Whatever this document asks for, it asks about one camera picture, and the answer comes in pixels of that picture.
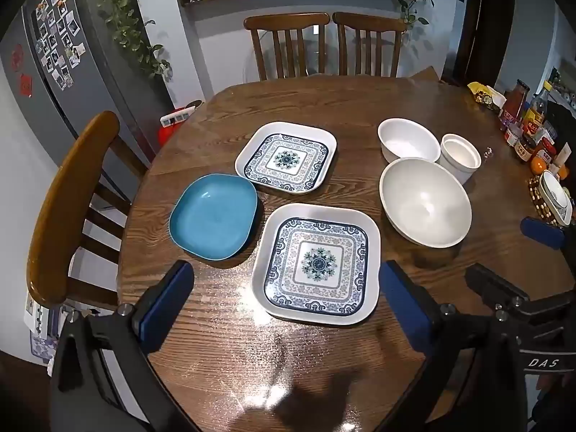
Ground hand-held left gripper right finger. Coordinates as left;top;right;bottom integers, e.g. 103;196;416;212
373;260;529;432

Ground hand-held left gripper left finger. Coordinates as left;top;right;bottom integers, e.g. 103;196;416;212
49;260;203;432

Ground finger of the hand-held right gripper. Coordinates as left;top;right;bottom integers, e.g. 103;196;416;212
465;263;576;325
521;216;576;253

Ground blue patterned square plate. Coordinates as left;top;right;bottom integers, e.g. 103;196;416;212
235;121;338;195
251;204;382;326

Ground plain blue square plate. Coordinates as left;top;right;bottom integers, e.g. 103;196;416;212
168;174;258;262

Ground large white bowl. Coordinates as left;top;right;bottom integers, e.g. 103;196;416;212
379;157;472;249

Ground white ceramic cup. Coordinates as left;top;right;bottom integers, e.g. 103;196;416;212
438;133;482;186

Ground small deep white bowl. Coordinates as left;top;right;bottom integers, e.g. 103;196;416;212
377;118;442;165

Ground wooden bead trivet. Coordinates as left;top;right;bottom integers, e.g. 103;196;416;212
528;175;559;222

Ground white lidded dish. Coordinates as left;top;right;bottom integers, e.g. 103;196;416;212
539;171;573;226

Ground white squeeze bottle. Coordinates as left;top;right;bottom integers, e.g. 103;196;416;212
555;144;571;177

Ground red lid jar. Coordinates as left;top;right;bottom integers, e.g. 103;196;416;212
535;137;557;163

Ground dark sauce jar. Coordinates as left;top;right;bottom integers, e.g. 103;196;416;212
515;137;537;163

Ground yellow label sauce bottle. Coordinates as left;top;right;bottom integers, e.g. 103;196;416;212
522;81;553;139

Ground white patterned box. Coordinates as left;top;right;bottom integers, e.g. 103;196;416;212
24;292;61;365

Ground red sauce bottle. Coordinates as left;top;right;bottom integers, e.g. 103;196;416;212
500;80;531;132

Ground yellow snack bag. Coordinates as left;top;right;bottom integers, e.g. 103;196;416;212
467;82;507;111

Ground wooden dining chair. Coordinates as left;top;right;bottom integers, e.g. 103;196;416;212
26;110;151;312
332;11;408;78
243;13;331;82

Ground white power strip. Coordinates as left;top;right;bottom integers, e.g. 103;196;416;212
159;104;202;127

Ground dark wooden door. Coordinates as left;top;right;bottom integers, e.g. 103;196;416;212
452;0;516;88

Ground grey fridge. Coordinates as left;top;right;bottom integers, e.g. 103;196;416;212
0;0;205;181

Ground small green trailing plant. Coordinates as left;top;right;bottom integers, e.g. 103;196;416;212
398;0;439;31

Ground long green trailing vine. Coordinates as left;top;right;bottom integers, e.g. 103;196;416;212
85;0;174;82

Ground cluster of photo fridge magnets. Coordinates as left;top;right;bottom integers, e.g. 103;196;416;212
35;0;86;91

